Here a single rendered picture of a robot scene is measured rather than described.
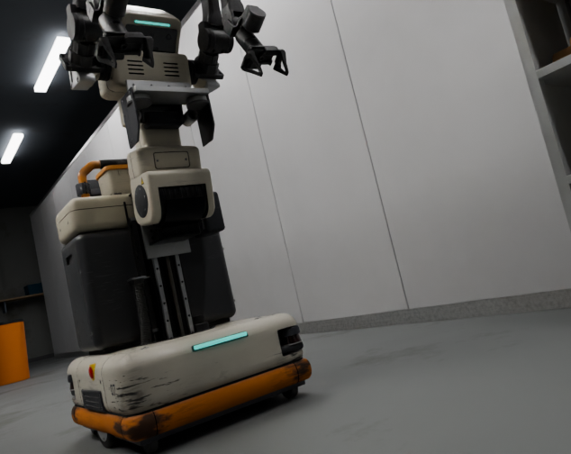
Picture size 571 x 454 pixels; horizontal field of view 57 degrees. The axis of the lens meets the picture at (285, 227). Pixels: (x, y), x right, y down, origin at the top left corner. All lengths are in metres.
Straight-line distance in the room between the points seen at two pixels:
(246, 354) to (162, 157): 0.68
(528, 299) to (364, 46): 1.64
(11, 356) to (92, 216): 4.90
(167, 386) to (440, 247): 1.77
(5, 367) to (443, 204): 5.20
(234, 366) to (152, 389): 0.26
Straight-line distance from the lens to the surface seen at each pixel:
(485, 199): 2.71
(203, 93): 1.77
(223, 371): 1.63
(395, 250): 3.09
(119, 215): 1.92
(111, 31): 1.53
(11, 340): 6.70
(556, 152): 2.05
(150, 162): 1.73
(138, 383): 1.53
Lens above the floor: 0.37
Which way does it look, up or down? 6 degrees up
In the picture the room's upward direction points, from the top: 13 degrees counter-clockwise
